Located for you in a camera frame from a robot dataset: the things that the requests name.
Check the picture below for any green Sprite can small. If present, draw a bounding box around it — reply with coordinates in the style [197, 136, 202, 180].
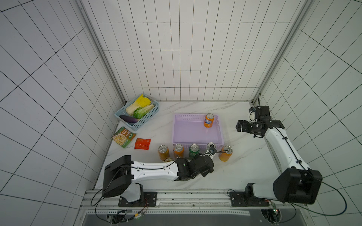
[189, 144, 200, 158]

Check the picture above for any orange Fanta can front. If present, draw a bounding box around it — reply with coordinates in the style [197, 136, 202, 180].
[173, 144, 184, 158]

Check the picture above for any orange fanta can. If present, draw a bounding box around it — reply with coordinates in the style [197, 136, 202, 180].
[204, 113, 214, 128]
[173, 144, 184, 158]

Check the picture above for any gold top green can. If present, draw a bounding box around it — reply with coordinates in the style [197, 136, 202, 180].
[164, 157, 173, 163]

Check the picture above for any white Monster can front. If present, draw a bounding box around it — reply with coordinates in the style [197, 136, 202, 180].
[206, 142, 216, 151]

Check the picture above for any orange Schweppes can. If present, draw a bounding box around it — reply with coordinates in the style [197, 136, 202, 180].
[219, 146, 233, 162]

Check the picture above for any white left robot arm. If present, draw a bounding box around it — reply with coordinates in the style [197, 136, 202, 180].
[102, 154, 214, 202]

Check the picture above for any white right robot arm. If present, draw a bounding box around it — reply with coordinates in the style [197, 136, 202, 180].
[236, 119, 322, 204]

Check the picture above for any purple perforated plastic basket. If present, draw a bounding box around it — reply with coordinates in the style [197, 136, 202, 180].
[172, 113, 224, 149]

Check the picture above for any blue perforated plastic basket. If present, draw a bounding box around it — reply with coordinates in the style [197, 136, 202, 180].
[115, 94, 159, 131]

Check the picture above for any red snack packet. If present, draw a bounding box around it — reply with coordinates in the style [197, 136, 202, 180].
[134, 138, 151, 150]

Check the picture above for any green food packet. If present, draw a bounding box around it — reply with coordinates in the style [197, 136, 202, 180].
[112, 127, 137, 148]

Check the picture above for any green toy lettuce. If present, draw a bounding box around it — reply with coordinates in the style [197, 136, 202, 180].
[133, 104, 155, 119]

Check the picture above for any purple toy eggplant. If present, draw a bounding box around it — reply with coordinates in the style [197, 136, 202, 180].
[119, 115, 139, 124]

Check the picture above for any yellow toy cabbage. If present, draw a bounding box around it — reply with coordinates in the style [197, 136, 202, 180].
[126, 94, 151, 115]

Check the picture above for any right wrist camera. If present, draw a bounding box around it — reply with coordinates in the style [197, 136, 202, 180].
[249, 105, 272, 121]

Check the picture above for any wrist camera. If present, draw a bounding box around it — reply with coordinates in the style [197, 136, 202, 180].
[204, 146, 217, 156]
[249, 105, 272, 121]

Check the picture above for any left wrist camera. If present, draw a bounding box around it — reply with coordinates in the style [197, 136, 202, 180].
[204, 146, 217, 156]

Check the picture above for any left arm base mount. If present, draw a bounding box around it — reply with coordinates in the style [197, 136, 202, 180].
[118, 183, 157, 207]

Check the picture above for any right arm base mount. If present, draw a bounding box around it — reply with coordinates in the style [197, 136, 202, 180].
[227, 183, 270, 207]

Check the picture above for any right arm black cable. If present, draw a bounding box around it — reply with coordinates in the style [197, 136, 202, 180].
[291, 175, 348, 217]

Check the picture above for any aluminium rail frame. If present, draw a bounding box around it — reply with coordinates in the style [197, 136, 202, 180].
[80, 190, 293, 216]

